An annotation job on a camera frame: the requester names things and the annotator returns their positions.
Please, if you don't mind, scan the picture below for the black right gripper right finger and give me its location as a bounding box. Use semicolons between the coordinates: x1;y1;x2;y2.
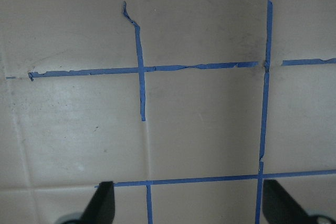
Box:
262;179;316;224

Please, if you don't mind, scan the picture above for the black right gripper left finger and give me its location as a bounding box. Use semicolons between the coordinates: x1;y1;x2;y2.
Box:
80;182;115;224

